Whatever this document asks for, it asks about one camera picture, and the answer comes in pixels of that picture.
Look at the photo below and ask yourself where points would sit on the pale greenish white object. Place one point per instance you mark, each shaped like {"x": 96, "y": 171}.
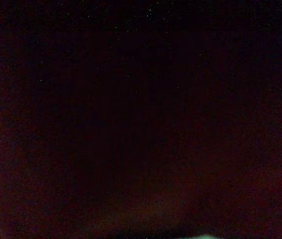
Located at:
{"x": 201, "y": 237}

